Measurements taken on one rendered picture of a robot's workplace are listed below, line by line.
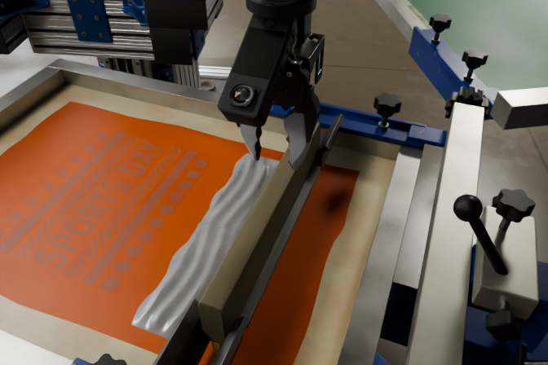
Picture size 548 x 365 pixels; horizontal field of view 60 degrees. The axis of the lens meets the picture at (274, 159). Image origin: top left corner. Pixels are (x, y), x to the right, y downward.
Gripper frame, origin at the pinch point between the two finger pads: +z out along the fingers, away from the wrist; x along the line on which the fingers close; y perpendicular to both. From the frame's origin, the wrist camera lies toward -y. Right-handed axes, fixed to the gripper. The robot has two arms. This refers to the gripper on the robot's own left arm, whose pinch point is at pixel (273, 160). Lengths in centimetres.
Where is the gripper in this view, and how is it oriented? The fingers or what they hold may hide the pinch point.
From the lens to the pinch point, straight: 58.5
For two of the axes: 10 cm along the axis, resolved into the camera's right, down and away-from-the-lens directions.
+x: -9.4, -2.2, 2.7
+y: 3.5, -6.0, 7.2
